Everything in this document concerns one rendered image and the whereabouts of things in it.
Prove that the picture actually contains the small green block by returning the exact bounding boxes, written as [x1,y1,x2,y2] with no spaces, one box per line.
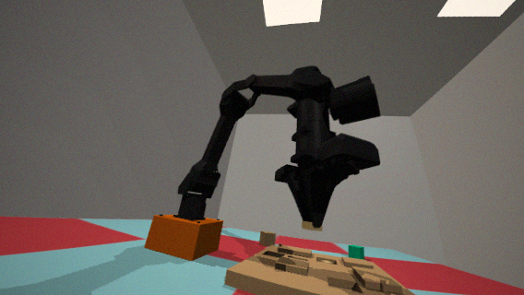
[348,245,364,259]

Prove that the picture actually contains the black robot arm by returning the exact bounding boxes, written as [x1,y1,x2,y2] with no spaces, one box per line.
[173,66,381,220]

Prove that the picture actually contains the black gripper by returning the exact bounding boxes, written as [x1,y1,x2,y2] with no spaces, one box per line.
[275,120,380,227]

